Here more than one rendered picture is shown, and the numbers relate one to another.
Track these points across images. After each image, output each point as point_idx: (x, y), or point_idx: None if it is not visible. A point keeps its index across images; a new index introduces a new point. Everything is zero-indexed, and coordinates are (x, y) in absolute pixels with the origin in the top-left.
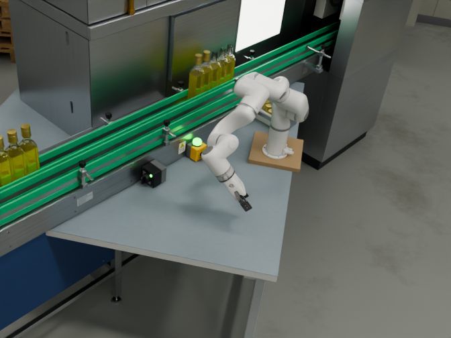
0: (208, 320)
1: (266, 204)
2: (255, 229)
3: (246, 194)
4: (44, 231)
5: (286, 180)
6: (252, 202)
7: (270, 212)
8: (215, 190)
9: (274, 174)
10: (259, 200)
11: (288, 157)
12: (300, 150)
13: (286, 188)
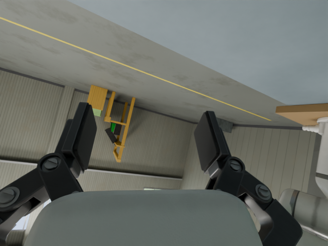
0: None
1: (258, 60)
2: (188, 0)
3: (196, 144)
4: None
5: (281, 97)
6: (293, 45)
7: (226, 54)
8: None
9: (312, 97)
10: (282, 57)
11: (310, 118)
12: (304, 124)
13: (265, 91)
